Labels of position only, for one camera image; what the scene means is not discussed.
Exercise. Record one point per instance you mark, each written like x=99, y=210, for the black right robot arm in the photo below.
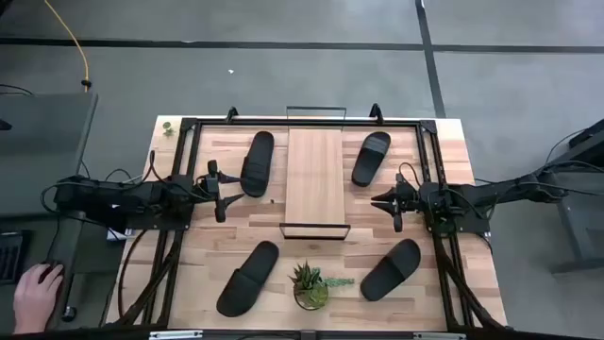
x=472, y=193

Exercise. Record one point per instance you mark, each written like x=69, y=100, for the black round desk knob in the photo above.
x=69, y=313

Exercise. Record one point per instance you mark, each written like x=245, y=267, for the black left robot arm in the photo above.
x=141, y=196

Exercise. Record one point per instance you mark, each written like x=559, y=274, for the black computer mouse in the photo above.
x=48, y=270

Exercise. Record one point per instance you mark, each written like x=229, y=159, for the silver metal bracket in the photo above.
x=174, y=334
x=439, y=336

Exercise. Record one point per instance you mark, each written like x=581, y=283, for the small green plant sprig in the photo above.
x=167, y=129

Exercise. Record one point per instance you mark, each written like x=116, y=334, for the wooden shelf with black frame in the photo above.
x=313, y=179

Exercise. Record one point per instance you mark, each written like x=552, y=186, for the succulent plant in dark pot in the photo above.
x=311, y=295

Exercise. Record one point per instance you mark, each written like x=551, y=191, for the black keyboard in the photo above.
x=11, y=257

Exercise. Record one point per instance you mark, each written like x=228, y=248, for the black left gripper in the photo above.
x=210, y=186

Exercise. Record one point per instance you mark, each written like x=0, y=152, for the dark grey metal stand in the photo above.
x=585, y=226

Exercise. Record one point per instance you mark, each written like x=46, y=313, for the grey desk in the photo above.
x=42, y=156

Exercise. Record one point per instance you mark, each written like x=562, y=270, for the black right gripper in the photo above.
x=407, y=198

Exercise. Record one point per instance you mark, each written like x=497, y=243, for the black rubber slide sandal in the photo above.
x=257, y=165
x=390, y=270
x=247, y=278
x=370, y=160

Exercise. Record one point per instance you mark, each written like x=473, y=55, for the white power box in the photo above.
x=118, y=234

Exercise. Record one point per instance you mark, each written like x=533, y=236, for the dark desk with keyboard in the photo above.
x=66, y=236

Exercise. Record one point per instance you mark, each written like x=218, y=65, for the person's hand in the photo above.
x=35, y=297

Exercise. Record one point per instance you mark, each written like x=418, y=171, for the black aluminium rig frame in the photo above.
x=217, y=123

